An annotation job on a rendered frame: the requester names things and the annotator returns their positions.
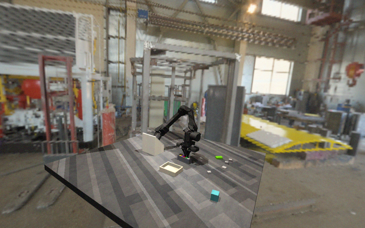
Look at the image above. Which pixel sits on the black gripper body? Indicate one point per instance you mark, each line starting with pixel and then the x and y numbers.
pixel 187 144

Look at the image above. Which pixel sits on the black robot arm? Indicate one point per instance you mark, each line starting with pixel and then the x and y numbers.
pixel 189 134

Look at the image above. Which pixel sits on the teal cube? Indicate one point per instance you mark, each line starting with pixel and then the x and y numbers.
pixel 214 195

